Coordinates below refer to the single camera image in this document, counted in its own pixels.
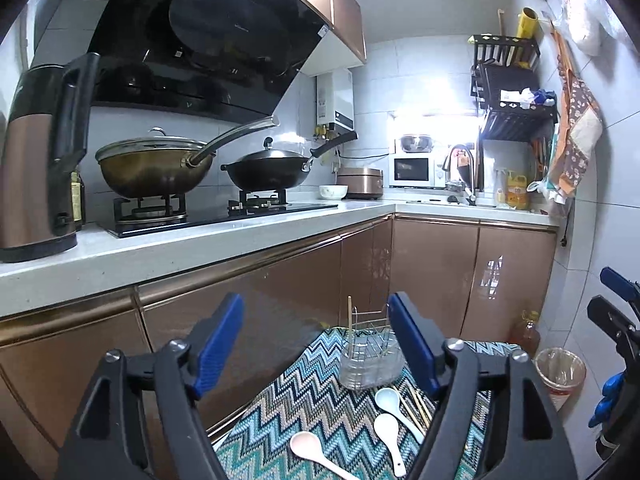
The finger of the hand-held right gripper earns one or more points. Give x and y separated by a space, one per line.
617 281
607 316

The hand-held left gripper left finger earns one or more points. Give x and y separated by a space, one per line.
220 345

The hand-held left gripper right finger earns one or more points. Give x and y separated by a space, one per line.
412 345

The wooden chopstick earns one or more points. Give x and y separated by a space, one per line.
422 402
407 412
417 405

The light blue ceramic spoon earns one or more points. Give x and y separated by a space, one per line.
387 400

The white ceramic spoon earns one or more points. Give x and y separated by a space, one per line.
387 435

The pink ceramic spoon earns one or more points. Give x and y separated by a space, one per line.
305 447

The person's right hand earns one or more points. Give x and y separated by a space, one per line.
607 400

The trash bin with bag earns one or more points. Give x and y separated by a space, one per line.
560 375

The cooking oil bottle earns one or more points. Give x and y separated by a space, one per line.
525 335

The zigzag knitted cloth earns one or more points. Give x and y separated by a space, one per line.
320 400

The black gas hob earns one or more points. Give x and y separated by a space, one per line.
210 215

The yellow detergent bottle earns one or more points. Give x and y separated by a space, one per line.
517 192

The patterned apron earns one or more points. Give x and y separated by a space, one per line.
575 130

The rice cooker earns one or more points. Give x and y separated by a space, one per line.
360 185

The white bowl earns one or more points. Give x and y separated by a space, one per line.
333 192

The white microwave oven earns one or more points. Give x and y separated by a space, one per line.
412 170

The black wok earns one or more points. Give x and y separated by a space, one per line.
265 175

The golden wok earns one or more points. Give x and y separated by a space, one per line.
150 175

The steel kitchen faucet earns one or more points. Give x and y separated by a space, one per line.
457 152

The black wok lid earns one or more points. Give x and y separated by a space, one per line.
272 152

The dark glass bottle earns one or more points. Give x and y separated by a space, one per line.
76 200

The glass wok lid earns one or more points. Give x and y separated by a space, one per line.
150 147

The brown thermal kettle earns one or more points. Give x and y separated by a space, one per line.
30 185

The white gas water heater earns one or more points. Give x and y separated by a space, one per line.
340 95

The white plastic bag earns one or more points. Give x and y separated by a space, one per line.
582 15

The yellow roll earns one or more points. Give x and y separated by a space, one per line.
527 22

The black range hood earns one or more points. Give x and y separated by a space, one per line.
200 35

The black wall rack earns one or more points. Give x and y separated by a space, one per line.
510 120

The copper wall cabinet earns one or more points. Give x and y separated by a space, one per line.
345 10

